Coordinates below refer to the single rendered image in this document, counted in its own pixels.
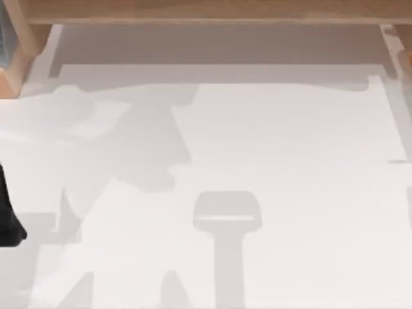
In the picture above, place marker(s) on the wooden cupboard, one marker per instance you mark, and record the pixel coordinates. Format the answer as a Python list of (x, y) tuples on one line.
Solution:
[(199, 11)]

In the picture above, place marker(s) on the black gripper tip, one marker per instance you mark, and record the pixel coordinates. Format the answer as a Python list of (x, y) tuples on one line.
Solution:
[(9, 222)]

